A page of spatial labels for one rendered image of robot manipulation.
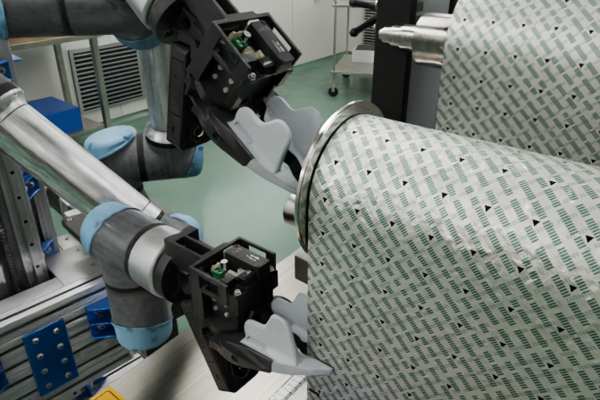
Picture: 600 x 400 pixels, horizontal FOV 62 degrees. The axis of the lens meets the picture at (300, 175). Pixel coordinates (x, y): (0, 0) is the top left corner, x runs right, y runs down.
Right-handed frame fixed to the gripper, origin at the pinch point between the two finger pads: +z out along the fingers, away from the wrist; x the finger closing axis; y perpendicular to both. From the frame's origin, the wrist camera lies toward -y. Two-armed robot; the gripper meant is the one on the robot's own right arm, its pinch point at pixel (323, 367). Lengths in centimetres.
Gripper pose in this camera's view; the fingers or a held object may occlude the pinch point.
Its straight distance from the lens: 49.5
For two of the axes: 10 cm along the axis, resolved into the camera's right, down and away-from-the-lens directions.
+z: 7.9, 2.6, -5.6
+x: 6.2, -3.4, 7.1
